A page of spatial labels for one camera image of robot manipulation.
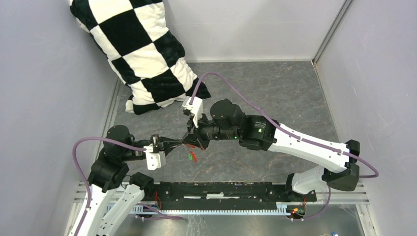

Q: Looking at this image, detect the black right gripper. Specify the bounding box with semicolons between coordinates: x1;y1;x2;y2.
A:
181;111;239;151

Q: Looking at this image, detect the silver keyring with red tool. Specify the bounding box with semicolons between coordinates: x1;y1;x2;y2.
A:
182;142;197;163

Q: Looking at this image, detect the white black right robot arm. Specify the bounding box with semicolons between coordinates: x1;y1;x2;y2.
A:
182;97;360;201

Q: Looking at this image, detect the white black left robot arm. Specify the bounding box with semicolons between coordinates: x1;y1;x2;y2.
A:
70;125;181;236

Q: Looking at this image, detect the black white checkered pillow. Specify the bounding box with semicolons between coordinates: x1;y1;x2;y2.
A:
69;0;211;115

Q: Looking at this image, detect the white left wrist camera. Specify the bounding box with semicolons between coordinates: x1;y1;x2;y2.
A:
144;146;166;171

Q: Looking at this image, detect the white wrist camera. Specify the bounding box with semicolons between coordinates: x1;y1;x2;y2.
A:
182;96;203;128
144;146;166;171

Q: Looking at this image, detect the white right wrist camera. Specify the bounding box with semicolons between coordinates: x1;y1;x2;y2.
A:
182;96;203;128

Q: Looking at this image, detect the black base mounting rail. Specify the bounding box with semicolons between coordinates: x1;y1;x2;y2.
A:
143;182;317;210

